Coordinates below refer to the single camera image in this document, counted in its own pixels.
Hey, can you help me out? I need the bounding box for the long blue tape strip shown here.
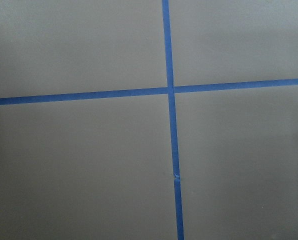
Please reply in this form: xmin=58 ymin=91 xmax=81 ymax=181
xmin=161 ymin=0 xmax=185 ymax=240

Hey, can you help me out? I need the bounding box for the crossing blue tape strip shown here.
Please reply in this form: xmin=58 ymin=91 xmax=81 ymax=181
xmin=0 ymin=78 xmax=298 ymax=106

